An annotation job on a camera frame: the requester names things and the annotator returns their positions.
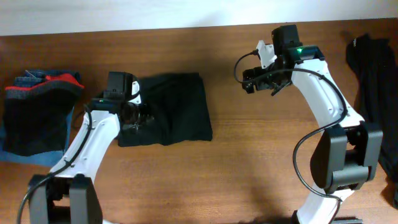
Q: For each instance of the blue jeans stack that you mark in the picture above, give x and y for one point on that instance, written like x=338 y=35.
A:
x=34 y=155

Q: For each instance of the black red trimmed garment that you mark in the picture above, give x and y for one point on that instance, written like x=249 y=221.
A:
x=37 y=118

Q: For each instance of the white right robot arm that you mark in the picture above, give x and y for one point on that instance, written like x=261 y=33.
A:
x=347 y=153

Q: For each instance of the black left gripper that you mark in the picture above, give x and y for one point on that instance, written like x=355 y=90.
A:
x=137 y=119

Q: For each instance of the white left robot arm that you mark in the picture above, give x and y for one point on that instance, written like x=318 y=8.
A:
x=67 y=193

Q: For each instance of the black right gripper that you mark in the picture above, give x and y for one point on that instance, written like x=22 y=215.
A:
x=249 y=80

